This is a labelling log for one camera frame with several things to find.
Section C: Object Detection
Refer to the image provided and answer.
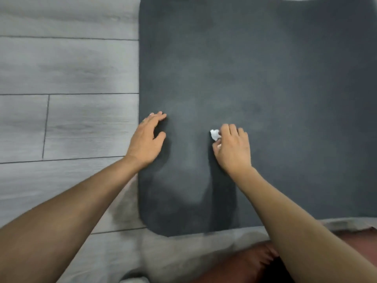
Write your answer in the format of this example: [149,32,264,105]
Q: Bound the person's right hand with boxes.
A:
[212,123,253,176]

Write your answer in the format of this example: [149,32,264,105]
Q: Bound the person's left hand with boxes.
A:
[123,111,168,172]

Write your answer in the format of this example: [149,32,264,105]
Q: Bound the white tissue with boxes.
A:
[209,129,222,148]

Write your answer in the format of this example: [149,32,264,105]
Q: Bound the dark grey yoga mat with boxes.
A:
[138,0,377,238]

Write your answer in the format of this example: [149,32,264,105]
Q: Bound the person's left forearm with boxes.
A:
[0,157,141,283]

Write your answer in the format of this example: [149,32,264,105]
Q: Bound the person's right forearm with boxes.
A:
[231,166,377,283]

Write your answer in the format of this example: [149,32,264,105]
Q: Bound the black trousers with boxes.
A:
[259,256,295,283]

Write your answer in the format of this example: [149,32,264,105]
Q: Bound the grey shoe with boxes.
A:
[119,272,151,283]

